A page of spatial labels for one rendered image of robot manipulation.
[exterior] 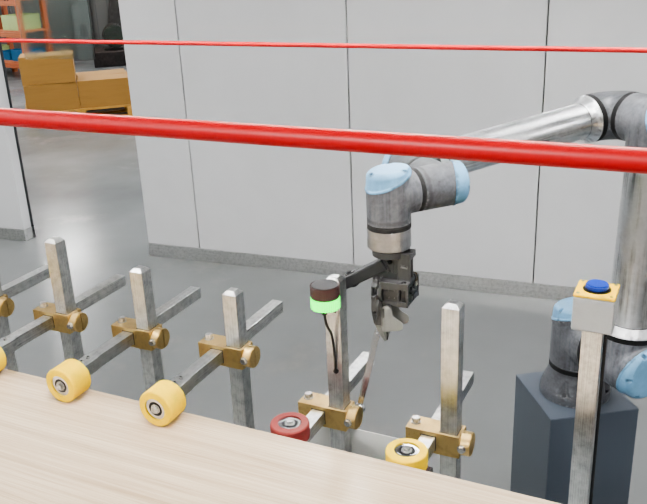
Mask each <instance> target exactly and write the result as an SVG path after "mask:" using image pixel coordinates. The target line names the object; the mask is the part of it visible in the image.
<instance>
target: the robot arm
mask: <svg viewBox="0 0 647 504"><path fill-rule="evenodd" d="M461 136H465V137H481V138H497V139H513V140H529V141H546V142H562V143H571V142H574V141H578V140H582V141H583V142H586V143H594V142H597V141H602V140H622V141H625V146H626V147H642V148H647V94H644V93H639V92H635V91H604V92H596V93H590V94H586V95H582V96H579V97H577V98H576V99H575V100H574V101H573V103H572V105H570V106H566V107H562V108H559V109H555V110H552V111H548V112H544V113H541V114H537V115H533V116H530V117H526V118H523V119H519V120H515V121H512V122H508V123H505V124H501V125H497V126H494V127H490V128H487V129H483V130H479V131H476V132H472V133H469V134H465V135H461ZM496 164H500V163H492V162H479V161H466V160H452V159H439V158H425V157H412V156H399V155H385V156H384V158H383V161H382V164H381V165H378V166H375V167H373V168H371V169H370V170H369V171H368V172H367V174H366V185H365V192H366V212H367V246H368V248H369V249H370V250H372V255H373V256H374V257H375V258H377V259H376V260H374V261H372V262H370V263H368V264H366V265H364V266H362V267H360V268H357V269H355V270H349V271H347V272H346V273H345V274H344V277H345V278H346V289H348V288H351V287H356V286H358V285H359V283H361V282H363V281H365V280H368V279H370V278H372V277H373V281H372V284H371V312H372V317H373V321H374V324H375V326H376V329H377V330H378V332H379V334H380V336H381V337H382V339H383V340H384V341H387V340H388V338H389V334H390V332H391V331H400V330H402V329H403V324H406V323H408V322H409V316H408V314H406V313H404V312H403V311H401V310H400V308H399V307H401V308H408V306H409V305H410V304H411V303H412V302H413V301H414V299H415V298H416V297H417V296H419V273H417V272H414V271H413V258H414V257H415V256H416V249H410V247H411V213H416V212H420V211H425V210H430V209H435V208H440V207H446V206H451V205H452V206H455V205H456V204H460V203H463V202H464V201H465V200H466V199H467V197H468V195H469V191H470V179H469V174H468V173H469V172H473V171H476V170H479V169H483V168H486V167H490V166H493V165H496ZM611 284H619V285H620V292H619V303H618V313H617V320H616V323H615V326H614V330H613V333H612V335H607V347H606V358H605V369H604V380H603V391H602V401H601V405H604V404H605V403H606V402H608V400H609V399H610V395H611V386H612V387H613V388H615V389H617V390H618V391H619V392H620V393H624V394H626V395H628V396H630V397H632V398H637V399H638V398H645V397H647V174H640V173H626V172H623V179H622V189H621V198H620V207H619V216H618V226H617V235H616V244H615V253H614V263H613V272H612V281H611ZM572 306H573V297H569V298H565V299H562V300H560V301H558V302H557V303H556V304H555V305H554V307H553V314H552V316H551V319H552V323H551V338H550V353H549V364H548V366H547V368H546V369H545V371H544V373H543V375H542V377H541V380H540V391H541V393H542V394H543V396H544V397H545V398H547V399H548V400H550V401H551V402H553V403H555V404H558V405H561V406H564V407H569V408H575V409H576V398H577V386H578V374H579V361H580V349H581V337H582V331H579V330H573V329H571V319H572Z"/></svg>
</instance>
